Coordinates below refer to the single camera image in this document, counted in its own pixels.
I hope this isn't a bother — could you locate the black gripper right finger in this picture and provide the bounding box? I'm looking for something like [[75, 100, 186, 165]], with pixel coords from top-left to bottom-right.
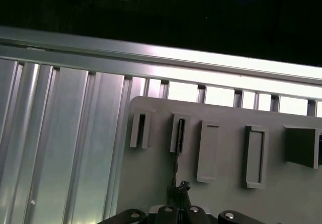
[[179, 180, 277, 224]]

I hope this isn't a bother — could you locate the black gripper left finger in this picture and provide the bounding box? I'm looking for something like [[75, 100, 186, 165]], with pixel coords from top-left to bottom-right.
[[100, 183, 181, 224]]

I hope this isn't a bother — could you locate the blue RAM stick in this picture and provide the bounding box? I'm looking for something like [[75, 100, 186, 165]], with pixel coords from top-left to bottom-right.
[[172, 119, 186, 184]]

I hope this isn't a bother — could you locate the grey parts rack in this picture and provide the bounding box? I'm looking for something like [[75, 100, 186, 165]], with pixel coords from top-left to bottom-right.
[[117, 95, 322, 224]]

